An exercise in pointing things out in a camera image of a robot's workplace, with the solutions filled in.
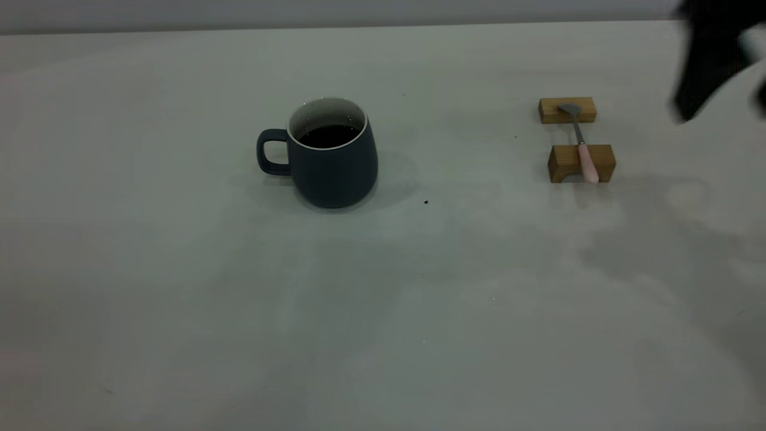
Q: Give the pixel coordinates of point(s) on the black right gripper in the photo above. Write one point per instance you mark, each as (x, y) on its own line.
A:
(715, 18)

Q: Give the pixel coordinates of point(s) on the dark grey ceramic mug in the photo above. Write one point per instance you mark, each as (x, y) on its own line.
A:
(335, 173)

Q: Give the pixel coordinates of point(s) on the rectangular wooden block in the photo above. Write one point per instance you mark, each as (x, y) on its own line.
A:
(550, 111)

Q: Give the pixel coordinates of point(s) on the arched wooden block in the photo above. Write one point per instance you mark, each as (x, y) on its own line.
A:
(562, 158)

